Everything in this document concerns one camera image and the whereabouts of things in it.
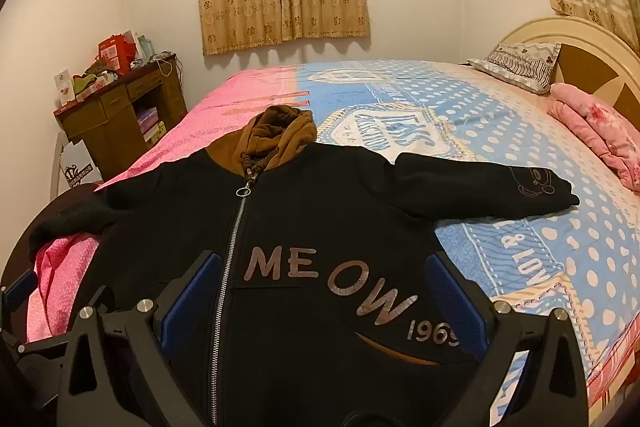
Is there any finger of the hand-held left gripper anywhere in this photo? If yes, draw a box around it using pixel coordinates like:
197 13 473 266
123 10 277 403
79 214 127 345
0 269 40 354

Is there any white paper bag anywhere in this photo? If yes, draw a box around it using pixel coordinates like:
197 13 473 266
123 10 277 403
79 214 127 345
59 139 104 194

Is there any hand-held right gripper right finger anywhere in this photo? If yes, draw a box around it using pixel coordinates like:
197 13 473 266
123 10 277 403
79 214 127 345
425 252 591 427

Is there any pink and blue printed bedsheet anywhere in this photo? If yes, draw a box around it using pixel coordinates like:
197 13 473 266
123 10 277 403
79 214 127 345
25 59 640 427

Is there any black hooded zip jacket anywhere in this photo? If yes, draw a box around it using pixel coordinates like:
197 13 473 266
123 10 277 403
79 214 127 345
27 104 581 427

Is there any pink floral quilt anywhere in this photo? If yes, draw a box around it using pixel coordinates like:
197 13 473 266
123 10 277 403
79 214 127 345
547 83 640 192

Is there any light blue bag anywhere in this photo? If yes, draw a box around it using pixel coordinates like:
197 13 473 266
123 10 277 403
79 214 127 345
135 34 154 64

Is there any green cloth item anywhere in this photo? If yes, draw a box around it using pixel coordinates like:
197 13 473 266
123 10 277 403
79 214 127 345
72 72 102 94

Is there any cream wooden bed headboard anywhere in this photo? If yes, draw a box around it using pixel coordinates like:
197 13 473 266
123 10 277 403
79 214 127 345
492 17 640 132

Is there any brown wooden desk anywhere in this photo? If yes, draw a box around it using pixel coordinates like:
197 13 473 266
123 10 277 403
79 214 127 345
54 53 189 182

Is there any white cable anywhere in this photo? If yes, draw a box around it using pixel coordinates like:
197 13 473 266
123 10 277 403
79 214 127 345
156 56 184 82

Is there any white card box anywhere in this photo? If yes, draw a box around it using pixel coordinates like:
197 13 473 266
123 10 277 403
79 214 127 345
54 69 77 106

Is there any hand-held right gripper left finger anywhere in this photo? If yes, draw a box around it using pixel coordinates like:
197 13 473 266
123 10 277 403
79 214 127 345
57 249 223 427

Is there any patterned pillow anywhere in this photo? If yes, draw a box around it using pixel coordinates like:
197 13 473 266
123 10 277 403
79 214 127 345
467 42 563 95

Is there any red gift bag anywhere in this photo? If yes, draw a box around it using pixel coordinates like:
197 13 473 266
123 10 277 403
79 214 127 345
97 35 138 75

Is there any stack of books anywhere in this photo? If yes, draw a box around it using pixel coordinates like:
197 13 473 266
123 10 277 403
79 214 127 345
137 107 167 144

